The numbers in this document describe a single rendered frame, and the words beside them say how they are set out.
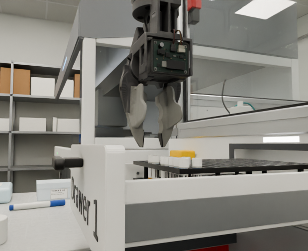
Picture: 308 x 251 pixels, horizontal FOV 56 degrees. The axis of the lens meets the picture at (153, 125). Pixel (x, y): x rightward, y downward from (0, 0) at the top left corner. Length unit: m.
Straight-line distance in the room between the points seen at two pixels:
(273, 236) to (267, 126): 0.19
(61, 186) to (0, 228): 0.40
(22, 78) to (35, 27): 1.00
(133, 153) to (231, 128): 0.67
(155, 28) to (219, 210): 0.25
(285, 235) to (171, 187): 0.31
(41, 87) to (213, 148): 3.61
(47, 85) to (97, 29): 2.94
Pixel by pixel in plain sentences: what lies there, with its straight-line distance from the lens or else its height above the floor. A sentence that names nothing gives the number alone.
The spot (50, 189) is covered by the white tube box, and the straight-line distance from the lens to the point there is 0.94.
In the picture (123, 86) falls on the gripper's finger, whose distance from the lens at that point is 0.43.
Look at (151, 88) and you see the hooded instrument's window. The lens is 1.32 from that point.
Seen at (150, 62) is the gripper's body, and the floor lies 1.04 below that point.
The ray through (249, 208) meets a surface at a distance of 0.35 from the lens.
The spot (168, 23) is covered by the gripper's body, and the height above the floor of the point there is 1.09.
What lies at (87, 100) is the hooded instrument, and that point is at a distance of 1.22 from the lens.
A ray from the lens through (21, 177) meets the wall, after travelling 4.61.
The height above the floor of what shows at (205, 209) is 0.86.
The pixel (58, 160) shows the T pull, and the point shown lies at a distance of 0.36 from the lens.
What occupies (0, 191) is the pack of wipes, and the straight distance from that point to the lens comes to 0.94.
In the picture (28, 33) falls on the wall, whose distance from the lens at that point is 4.86.
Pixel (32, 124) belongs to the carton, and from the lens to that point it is 4.21.
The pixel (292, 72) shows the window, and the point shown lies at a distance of 0.57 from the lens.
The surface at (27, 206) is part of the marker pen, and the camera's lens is 0.84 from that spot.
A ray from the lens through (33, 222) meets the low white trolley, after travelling 0.71.
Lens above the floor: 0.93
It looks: 4 degrees up
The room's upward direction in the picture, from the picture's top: straight up
